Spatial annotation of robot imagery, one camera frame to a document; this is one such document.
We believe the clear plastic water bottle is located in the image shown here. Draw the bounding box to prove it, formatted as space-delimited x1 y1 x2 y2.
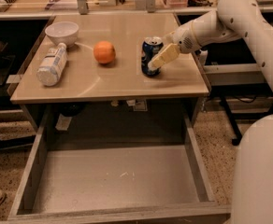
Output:
36 43 67 87

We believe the blue pepsi can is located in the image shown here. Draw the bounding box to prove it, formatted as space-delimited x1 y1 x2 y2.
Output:
141 36 164 77

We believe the grey wooden open drawer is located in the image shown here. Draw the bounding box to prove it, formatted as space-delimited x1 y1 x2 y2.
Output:
8 103 230 224

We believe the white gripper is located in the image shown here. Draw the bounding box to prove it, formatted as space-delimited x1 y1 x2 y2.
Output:
148 21 201 70

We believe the white ceramic bowl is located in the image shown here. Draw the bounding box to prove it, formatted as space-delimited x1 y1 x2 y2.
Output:
45 21 79 47

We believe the black table leg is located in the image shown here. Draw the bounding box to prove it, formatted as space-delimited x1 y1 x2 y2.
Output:
220 96 242 146

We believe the beige top cabinet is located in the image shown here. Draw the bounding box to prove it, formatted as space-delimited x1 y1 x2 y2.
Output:
7 12 212 133

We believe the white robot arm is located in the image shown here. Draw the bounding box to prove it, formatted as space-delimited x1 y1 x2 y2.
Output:
149 0 273 224

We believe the orange fruit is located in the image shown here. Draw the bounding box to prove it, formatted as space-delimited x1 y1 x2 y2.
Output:
93 41 116 63

